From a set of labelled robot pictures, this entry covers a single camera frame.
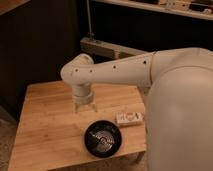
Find metal vertical pole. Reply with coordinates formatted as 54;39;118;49
86;0;94;40

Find grey metal shelf beam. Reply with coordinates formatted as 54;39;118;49
80;37;144;59

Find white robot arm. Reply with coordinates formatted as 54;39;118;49
61;47;213;171

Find upper wooden shelf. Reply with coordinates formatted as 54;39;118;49
92;0;213;21

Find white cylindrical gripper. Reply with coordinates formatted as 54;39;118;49
72;84;98;113

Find black ceramic bowl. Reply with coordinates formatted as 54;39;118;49
84;120;122;158

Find wooden table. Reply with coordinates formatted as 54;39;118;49
8;81;144;171

